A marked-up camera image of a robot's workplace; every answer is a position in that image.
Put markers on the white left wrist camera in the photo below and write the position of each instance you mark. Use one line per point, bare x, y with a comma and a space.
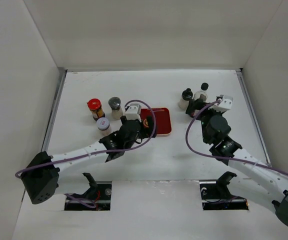
133, 112

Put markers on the red lid sauce jar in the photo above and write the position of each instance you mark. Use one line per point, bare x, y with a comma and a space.
95, 107

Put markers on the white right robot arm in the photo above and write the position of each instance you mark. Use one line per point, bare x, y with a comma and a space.
266, 186

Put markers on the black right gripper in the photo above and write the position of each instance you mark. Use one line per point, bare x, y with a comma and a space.
197, 104

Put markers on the black cap white spice bottle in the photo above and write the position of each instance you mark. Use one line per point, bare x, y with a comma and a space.
186, 96

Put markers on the black cap tall sauce bottle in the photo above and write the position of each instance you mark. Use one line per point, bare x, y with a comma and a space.
201, 94

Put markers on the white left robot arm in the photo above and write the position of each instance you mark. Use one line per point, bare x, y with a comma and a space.
69, 174

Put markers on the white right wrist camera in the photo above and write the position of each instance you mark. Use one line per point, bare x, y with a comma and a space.
225, 104

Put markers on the red rectangular tray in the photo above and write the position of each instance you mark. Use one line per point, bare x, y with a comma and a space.
163, 120

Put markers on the white lid jar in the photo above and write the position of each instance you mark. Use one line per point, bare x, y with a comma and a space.
103, 125

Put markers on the clear lid pepper grinder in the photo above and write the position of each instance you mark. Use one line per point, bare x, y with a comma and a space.
115, 105

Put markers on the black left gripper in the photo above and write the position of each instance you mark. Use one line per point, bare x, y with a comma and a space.
147, 131

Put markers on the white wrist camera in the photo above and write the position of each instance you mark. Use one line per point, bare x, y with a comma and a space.
133, 112
225, 104

